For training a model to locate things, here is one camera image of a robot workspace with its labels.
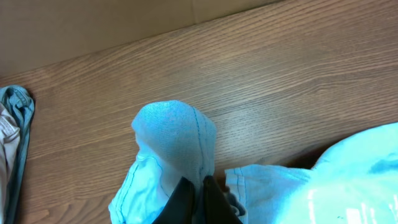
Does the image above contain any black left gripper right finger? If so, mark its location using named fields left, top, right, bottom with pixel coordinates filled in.
left=203, top=175, right=242, bottom=224

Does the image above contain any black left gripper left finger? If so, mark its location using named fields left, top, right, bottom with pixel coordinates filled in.
left=152, top=177, right=195, bottom=224

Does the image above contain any light blue t-shirt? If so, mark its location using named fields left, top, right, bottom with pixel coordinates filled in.
left=109, top=100, right=397, bottom=223

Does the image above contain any beige folded garment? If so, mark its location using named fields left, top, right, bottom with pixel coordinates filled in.
left=1, top=104, right=20, bottom=223

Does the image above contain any grey-blue folded garment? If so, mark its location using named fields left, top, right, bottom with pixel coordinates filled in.
left=1, top=85, right=35, bottom=223

